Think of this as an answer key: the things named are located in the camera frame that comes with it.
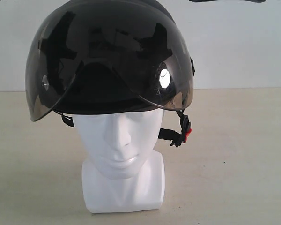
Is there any white mannequin head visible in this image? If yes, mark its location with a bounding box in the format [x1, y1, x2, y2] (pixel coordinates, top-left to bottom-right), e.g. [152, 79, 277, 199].
[73, 109, 165, 213]

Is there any black helmet with tinted visor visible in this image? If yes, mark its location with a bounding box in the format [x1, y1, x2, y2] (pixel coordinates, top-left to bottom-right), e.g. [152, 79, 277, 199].
[25, 0, 195, 146]

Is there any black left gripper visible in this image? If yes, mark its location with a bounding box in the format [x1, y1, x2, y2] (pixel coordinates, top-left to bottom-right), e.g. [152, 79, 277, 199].
[189, 0, 266, 3]

